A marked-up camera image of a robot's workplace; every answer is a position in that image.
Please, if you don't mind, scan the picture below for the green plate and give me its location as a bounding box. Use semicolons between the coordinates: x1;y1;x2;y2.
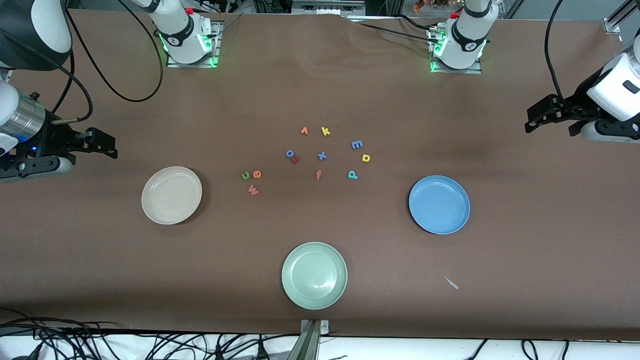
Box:
281;241;348;311

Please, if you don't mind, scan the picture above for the beige plate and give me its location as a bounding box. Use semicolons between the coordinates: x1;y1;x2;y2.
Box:
141;166;203;226

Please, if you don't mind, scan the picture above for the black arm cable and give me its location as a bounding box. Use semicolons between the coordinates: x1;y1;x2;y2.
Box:
544;0;576;103
50;0;166;126

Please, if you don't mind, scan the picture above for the aluminium frame corner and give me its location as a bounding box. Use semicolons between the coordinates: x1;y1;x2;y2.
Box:
602;0;640;36

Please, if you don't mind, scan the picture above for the dark background equipment rack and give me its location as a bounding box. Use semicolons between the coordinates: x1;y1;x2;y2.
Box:
252;0;368;16

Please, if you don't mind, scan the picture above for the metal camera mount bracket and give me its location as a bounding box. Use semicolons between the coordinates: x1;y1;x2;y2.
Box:
287;319;331;360

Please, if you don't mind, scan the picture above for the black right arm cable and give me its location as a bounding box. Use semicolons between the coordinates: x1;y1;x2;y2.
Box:
50;0;166;126

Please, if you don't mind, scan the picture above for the brown table cover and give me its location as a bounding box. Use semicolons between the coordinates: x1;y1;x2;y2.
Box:
0;7;640;341

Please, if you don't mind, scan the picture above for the blue plate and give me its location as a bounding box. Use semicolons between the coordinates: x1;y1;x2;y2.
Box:
408;175;471;235

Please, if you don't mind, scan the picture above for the black cable bundle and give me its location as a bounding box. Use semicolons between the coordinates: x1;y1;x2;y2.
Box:
0;307;301;360

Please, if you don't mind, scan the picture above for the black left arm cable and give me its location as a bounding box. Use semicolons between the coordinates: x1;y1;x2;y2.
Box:
544;0;576;103

